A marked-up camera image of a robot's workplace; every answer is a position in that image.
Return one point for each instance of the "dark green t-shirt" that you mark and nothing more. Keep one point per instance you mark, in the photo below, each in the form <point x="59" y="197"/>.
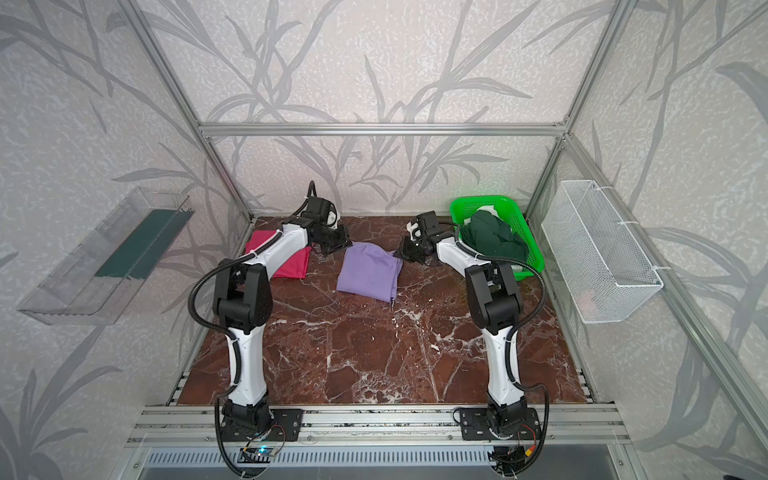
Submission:
<point x="491" y="236"/>

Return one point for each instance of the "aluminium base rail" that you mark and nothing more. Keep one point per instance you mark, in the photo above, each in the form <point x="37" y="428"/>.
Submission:
<point x="374" y="425"/>

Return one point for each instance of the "white wire mesh basket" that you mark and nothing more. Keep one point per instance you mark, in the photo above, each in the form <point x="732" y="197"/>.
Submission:
<point x="607" y="273"/>

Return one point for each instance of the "aluminium horizontal frame bar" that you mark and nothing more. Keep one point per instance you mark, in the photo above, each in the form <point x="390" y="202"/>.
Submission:
<point x="380" y="129"/>

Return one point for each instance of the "white t-shirt in basket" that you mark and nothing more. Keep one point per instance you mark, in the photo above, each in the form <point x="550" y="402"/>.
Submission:
<point x="490" y="209"/>

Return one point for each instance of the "green plastic basket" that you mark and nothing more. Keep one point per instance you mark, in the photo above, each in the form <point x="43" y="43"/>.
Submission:
<point x="460" y="256"/>

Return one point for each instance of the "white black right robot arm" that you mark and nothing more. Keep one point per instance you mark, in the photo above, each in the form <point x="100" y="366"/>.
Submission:
<point x="496" y="307"/>

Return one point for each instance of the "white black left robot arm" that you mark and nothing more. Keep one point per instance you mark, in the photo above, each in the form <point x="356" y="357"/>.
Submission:
<point x="243" y="303"/>

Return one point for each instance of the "left aluminium frame post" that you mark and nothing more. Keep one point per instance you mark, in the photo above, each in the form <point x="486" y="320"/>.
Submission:
<point x="139" y="25"/>

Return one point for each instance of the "aluminium frame post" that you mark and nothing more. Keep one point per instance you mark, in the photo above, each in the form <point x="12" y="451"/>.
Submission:
<point x="616" y="23"/>
<point x="139" y="25"/>

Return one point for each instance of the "green circuit board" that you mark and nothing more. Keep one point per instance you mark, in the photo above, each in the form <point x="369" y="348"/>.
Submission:
<point x="260" y="454"/>

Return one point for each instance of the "purple printed t-shirt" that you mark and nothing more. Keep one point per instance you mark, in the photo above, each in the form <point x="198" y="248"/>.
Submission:
<point x="370" y="271"/>

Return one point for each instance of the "clear plastic wall tray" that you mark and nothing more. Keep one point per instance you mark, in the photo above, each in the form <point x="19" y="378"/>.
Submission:
<point x="96" y="282"/>

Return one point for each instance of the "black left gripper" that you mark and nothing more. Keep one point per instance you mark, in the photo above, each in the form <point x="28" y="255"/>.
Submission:
<point x="334" y="241"/>

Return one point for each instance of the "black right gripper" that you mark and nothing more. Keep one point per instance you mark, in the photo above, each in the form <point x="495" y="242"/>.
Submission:
<point x="409" y="249"/>

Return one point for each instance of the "folded magenta t-shirt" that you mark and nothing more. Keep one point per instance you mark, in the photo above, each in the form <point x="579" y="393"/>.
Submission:
<point x="285" y="254"/>

